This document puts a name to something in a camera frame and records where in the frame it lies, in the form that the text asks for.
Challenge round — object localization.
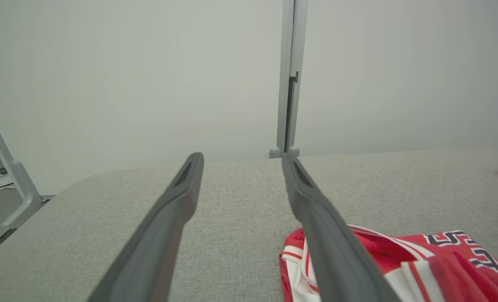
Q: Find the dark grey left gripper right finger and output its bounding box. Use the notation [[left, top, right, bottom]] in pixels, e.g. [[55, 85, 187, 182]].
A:
[[281, 153, 402, 302]]

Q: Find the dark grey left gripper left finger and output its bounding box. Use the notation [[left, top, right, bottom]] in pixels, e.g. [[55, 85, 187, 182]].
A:
[[87, 152, 204, 302]]

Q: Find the red jersey shirt white trim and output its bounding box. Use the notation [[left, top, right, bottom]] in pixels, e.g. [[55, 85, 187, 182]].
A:
[[279, 225, 498, 302]]

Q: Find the grey metal frame leg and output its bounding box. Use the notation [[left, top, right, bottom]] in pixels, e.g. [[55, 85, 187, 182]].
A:
[[0, 96, 44, 240]]

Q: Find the grey partition frame post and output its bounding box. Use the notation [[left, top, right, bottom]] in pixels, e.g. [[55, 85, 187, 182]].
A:
[[269, 0, 309, 159]]

